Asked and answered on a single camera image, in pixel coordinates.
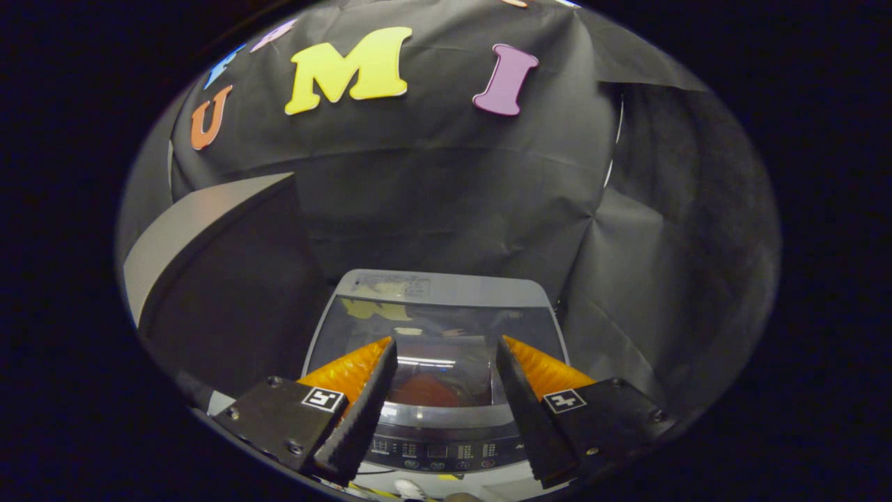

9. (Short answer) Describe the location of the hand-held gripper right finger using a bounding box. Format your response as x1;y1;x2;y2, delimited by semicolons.
495;335;676;489

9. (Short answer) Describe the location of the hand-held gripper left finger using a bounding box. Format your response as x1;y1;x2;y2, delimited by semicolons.
212;337;399;487

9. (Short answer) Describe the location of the orange polo shirt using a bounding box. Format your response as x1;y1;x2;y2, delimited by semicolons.
389;372;490;407

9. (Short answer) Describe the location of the grey washing machine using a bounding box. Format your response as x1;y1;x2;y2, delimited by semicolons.
301;268;572;493

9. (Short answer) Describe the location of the grey cabinet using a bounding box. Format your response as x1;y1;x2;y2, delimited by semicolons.
122;172;330;413

